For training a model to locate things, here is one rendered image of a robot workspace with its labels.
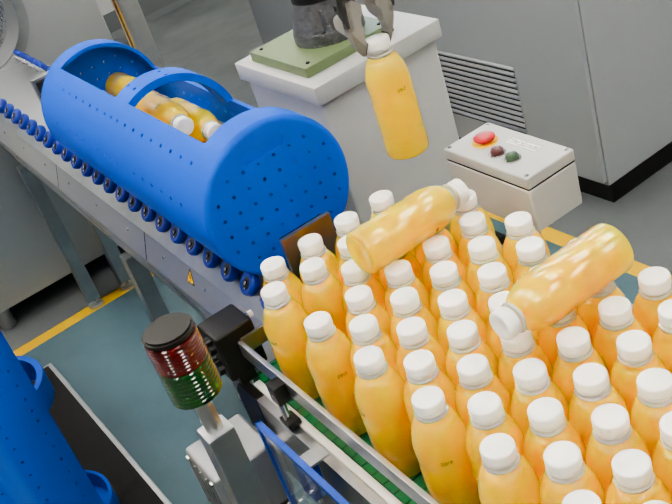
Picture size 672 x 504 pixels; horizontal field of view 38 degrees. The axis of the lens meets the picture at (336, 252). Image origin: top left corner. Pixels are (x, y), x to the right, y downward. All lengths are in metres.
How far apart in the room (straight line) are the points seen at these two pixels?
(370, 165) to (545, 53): 1.36
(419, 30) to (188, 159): 0.60
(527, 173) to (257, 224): 0.46
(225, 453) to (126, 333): 2.41
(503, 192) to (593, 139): 1.76
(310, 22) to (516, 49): 1.46
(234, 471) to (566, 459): 0.42
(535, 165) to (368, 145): 0.56
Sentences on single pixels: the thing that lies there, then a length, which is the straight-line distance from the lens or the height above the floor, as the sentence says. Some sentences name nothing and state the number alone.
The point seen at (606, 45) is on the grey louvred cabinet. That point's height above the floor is 0.55.
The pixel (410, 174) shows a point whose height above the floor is 0.86.
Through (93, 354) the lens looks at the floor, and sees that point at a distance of 3.60.
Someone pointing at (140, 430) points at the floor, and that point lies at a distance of 3.16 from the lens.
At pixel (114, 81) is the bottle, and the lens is 2.38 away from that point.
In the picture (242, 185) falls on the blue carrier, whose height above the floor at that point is 1.15.
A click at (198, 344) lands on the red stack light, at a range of 1.14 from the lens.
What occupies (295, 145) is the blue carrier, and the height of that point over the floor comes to 1.16.
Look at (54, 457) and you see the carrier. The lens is 2.45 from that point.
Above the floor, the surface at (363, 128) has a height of 1.02.
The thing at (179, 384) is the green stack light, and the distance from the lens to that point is 1.15.
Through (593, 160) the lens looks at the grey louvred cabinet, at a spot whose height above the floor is 0.18.
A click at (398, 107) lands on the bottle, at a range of 1.51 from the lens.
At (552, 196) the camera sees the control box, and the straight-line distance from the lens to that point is 1.56.
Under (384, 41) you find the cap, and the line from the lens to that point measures 1.49.
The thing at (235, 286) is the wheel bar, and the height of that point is 0.93.
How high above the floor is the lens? 1.86
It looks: 31 degrees down
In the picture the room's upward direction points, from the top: 19 degrees counter-clockwise
